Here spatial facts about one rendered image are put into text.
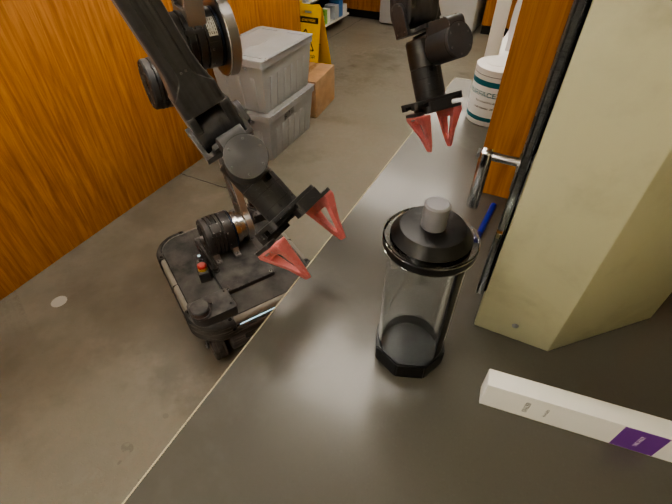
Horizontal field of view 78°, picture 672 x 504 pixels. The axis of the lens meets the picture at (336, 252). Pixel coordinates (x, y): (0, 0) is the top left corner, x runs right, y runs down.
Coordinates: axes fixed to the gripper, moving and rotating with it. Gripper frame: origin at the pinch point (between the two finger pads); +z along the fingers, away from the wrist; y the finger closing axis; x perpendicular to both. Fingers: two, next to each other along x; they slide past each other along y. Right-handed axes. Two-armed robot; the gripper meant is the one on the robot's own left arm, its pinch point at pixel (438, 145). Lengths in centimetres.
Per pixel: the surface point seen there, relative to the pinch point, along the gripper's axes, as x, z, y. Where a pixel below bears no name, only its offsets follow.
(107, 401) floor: 77, 66, -110
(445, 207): -39.0, 0.7, -21.3
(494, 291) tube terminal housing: -29.4, 17.9, -11.2
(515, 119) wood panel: -6.5, -1.3, 13.1
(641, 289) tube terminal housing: -35.9, 22.2, 7.3
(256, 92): 192, -34, -9
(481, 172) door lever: -29.6, 0.7, -10.6
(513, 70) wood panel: -8.7, -10.1, 12.1
